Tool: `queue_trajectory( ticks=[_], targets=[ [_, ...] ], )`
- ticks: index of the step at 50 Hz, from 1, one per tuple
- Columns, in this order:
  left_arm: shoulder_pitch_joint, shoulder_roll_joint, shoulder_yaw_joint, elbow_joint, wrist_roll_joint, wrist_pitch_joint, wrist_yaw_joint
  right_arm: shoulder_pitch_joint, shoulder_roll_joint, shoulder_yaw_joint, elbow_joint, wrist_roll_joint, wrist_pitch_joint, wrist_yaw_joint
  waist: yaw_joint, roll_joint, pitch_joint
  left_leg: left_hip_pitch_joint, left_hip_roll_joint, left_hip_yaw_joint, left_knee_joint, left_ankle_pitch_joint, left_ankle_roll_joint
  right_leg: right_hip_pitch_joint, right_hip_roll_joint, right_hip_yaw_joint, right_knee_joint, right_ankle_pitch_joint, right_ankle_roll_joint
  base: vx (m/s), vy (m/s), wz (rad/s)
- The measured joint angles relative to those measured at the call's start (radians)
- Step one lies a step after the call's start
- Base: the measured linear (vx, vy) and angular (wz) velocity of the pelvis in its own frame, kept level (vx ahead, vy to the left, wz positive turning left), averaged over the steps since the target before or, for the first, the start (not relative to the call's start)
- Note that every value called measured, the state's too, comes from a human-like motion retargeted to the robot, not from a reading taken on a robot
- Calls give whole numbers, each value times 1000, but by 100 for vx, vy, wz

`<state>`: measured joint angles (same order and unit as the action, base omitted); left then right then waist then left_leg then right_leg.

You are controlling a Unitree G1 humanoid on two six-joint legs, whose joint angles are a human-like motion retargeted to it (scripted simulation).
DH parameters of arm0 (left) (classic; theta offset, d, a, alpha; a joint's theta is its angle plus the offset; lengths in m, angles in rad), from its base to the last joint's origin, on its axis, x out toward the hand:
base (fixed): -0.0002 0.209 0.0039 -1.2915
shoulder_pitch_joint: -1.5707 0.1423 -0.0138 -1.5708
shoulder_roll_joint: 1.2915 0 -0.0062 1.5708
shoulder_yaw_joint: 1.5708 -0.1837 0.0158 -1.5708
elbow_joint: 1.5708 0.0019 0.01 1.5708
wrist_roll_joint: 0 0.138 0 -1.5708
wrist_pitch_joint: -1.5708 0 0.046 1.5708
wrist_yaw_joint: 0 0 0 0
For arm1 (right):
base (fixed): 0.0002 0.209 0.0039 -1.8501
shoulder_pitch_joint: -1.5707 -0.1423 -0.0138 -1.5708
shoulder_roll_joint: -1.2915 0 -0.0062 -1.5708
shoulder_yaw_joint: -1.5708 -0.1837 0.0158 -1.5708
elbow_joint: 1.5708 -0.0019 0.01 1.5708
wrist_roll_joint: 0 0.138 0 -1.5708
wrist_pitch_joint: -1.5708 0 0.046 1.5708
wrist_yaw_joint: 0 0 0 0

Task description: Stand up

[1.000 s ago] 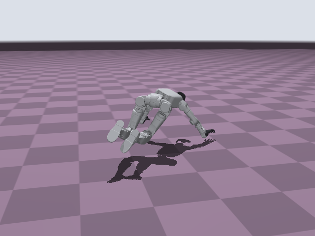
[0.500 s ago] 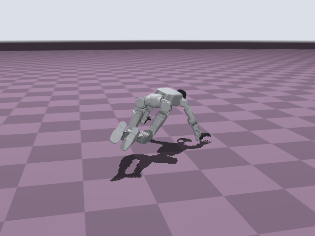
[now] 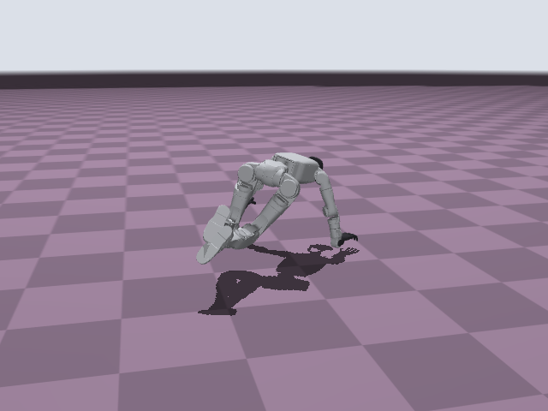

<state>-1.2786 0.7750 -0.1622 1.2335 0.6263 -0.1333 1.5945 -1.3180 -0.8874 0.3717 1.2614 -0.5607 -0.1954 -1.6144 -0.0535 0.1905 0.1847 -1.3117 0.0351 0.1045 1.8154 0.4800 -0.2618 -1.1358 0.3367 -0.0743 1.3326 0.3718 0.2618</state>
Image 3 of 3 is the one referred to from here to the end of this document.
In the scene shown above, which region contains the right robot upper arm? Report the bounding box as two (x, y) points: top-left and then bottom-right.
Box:
(314, 167), (337, 217)

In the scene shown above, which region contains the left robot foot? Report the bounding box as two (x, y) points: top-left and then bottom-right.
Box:
(203, 205), (230, 243)

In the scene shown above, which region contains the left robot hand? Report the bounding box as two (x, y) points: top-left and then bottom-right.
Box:
(245, 197), (256, 210)

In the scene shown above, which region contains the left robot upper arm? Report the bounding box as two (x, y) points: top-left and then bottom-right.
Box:
(254, 157), (273, 191)

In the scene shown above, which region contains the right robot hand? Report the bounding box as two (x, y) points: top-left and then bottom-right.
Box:
(337, 232), (358, 247)

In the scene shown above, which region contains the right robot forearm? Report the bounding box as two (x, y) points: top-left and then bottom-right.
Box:
(328, 211), (342, 248)

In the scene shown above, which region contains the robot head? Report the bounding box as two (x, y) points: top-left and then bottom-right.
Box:
(309, 157), (323, 169)

